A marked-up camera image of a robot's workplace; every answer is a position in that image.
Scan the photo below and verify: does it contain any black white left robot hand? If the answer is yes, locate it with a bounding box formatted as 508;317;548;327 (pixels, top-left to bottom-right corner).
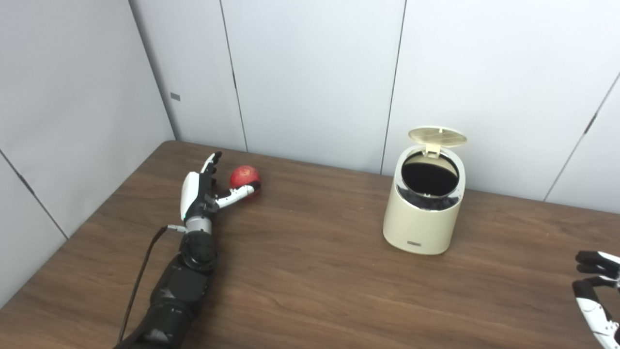
180;152;262;221

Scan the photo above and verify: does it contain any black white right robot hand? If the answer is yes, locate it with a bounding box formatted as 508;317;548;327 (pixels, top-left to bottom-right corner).
572;251;620;349

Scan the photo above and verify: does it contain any red apple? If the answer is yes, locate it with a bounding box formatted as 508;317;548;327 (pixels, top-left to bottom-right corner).
230;165;262;194

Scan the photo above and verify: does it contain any cream-colored round bin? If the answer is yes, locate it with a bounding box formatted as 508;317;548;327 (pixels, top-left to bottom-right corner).
383;143;466;255

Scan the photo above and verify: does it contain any cream round bin lid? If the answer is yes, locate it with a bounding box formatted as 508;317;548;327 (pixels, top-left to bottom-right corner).
408;127;468;158

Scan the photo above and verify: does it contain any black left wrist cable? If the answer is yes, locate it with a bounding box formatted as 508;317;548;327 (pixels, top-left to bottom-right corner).
118;224;187;345

